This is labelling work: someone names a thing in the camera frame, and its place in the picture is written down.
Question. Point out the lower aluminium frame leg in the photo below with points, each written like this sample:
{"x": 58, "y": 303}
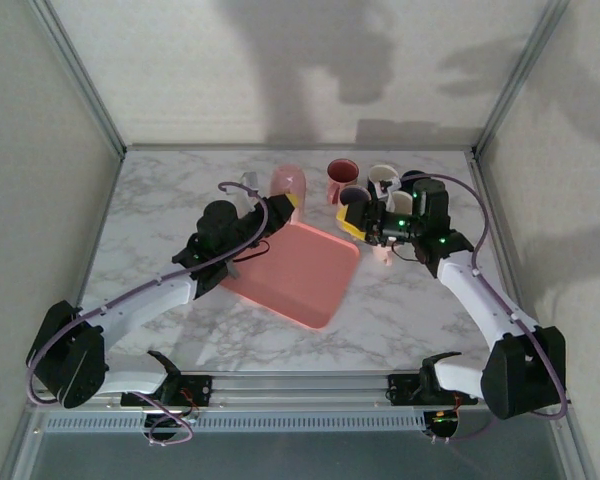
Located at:
{"x": 20, "y": 445}
{"x": 575, "y": 445}

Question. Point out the light blue mug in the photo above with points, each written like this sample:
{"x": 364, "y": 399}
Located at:
{"x": 354, "y": 196}

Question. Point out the aluminium side rail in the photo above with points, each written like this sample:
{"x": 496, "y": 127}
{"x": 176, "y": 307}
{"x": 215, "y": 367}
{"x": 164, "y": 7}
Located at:
{"x": 505, "y": 250}

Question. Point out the dark blue mug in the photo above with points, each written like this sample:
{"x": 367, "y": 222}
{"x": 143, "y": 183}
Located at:
{"x": 414, "y": 175}

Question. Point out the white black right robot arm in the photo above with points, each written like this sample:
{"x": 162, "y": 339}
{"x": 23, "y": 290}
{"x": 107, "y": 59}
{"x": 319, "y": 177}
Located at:
{"x": 480, "y": 300}

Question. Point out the tall pink mug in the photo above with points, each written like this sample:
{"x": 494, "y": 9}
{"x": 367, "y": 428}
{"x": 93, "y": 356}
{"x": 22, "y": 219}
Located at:
{"x": 288, "y": 185}

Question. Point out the pink plastic tray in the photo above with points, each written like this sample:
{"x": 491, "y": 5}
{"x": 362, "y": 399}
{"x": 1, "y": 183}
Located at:
{"x": 300, "y": 280}

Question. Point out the aluminium front rail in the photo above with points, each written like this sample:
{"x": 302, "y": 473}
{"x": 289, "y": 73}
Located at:
{"x": 300, "y": 390}

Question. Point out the small lit circuit board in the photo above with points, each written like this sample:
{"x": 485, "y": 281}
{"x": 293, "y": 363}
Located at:
{"x": 442, "y": 425}

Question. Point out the aluminium frame post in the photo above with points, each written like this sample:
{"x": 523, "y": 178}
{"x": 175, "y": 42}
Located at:
{"x": 519, "y": 75}
{"x": 79, "y": 75}

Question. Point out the dark green mug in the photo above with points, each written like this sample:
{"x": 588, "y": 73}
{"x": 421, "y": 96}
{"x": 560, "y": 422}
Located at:
{"x": 382, "y": 174}

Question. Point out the aluminium back rail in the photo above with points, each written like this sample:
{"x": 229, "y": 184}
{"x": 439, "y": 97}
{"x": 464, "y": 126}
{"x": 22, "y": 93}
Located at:
{"x": 300, "y": 148}

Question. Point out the pink patterned mug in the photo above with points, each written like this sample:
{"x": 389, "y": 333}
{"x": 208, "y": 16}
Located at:
{"x": 342, "y": 172}

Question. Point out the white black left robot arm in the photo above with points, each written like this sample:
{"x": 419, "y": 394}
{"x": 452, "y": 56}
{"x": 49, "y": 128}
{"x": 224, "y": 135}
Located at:
{"x": 140, "y": 310}

